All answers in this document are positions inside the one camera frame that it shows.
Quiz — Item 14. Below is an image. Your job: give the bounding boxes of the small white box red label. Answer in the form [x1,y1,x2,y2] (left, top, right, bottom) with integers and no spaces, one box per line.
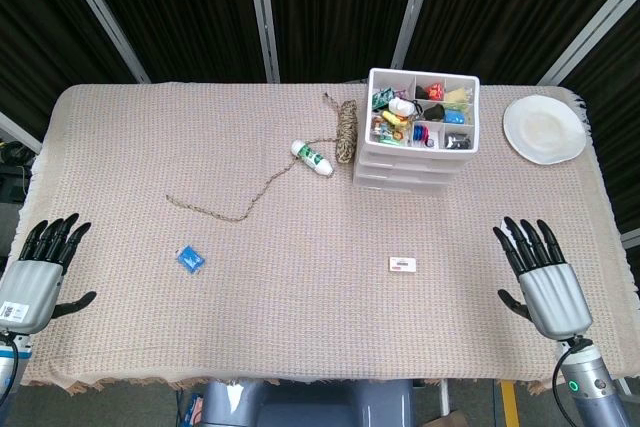
[388,255,417,276]

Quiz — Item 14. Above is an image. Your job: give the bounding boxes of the brown braided rope bundle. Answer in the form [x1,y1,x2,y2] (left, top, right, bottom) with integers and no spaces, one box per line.
[165,91,359,222]

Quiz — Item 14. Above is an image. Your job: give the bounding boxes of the yellow sponge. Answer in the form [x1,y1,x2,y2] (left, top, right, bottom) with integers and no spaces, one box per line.
[444,88,474,109]

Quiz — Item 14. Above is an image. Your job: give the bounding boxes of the blue plastic packet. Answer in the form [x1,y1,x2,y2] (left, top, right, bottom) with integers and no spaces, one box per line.
[173,244,206,276]

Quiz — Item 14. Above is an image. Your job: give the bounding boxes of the clear plastic drawer organizer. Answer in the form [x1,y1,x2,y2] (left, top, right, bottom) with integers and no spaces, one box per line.
[352,66,481,193]

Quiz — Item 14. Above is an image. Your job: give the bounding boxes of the grey aluminium frame post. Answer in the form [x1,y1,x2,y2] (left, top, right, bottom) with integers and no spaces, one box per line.
[52,0,151,84]
[389,0,441,81]
[0,111,44,154]
[537,0,640,88]
[244,0,281,84]

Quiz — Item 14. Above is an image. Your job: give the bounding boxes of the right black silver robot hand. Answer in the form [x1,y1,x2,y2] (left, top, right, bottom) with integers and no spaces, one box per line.
[492,216,594,341]

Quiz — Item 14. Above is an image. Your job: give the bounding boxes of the beige woven tablecloth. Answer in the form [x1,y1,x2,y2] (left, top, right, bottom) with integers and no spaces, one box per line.
[17,80,640,396]

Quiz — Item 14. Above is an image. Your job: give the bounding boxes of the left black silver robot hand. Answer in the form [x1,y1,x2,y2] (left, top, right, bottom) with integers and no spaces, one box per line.
[0,212,97,336]

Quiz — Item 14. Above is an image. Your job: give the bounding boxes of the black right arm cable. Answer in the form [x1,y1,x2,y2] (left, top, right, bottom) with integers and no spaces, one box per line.
[551,338,594,399]

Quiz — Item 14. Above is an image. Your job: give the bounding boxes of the black binder clips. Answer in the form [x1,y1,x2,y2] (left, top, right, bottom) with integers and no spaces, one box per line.
[443,130,474,149]

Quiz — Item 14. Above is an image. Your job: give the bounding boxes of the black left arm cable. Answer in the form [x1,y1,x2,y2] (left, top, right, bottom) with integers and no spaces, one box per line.
[0,334,32,398]

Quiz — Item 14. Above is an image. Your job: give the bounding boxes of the grey blue robot torso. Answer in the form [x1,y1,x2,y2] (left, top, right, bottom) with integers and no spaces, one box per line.
[199,379,416,427]

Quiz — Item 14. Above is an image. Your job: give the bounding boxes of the white round plate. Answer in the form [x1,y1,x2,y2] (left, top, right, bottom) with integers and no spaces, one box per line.
[502,94,587,166]

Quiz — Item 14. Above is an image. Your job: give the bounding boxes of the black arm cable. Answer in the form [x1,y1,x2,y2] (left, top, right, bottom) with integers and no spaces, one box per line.
[0,334,32,398]
[551,338,594,399]

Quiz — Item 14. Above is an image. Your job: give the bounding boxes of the clear plastic drawer with handle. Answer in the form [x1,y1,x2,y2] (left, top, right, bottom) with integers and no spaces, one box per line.
[357,149,465,169]
[354,163,459,182]
[352,176,454,194]

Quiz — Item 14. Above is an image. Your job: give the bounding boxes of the blue white floor item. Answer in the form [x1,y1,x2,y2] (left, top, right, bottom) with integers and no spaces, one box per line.
[182,391,204,427]

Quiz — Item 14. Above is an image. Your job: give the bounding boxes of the white green cylindrical bottle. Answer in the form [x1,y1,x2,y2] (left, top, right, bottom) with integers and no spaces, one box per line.
[291,139,335,179]

